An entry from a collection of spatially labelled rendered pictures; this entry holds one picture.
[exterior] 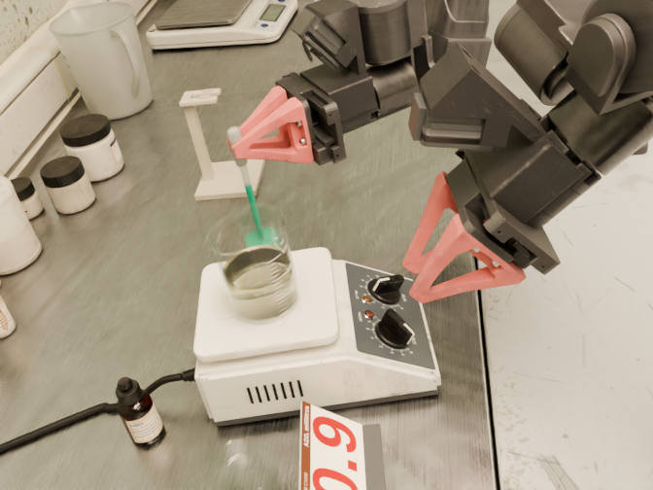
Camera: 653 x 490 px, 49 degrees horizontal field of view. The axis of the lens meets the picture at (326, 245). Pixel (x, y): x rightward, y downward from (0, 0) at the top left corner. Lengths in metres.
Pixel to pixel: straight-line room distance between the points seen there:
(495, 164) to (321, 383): 0.23
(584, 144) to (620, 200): 0.38
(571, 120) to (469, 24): 0.32
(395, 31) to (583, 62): 0.32
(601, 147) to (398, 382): 0.26
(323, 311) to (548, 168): 0.23
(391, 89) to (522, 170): 0.31
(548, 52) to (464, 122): 0.08
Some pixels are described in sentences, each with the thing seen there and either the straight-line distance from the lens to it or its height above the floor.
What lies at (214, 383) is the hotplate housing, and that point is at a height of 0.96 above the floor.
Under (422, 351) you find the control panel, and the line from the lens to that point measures 0.63.
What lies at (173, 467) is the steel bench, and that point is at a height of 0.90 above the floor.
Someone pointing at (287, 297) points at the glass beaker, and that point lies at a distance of 0.59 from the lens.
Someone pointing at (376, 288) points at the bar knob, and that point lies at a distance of 0.65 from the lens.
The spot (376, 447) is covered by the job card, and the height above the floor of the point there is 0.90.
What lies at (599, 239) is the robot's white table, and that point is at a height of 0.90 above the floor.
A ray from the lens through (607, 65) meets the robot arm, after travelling 0.43.
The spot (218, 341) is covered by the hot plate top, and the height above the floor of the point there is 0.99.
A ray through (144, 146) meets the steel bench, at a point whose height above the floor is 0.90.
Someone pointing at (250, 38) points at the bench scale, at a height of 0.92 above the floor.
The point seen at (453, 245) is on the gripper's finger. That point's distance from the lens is 0.49.
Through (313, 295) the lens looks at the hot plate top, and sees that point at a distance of 0.62.
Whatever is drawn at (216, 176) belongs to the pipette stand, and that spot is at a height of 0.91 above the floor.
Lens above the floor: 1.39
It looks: 37 degrees down
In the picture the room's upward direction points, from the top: 10 degrees counter-clockwise
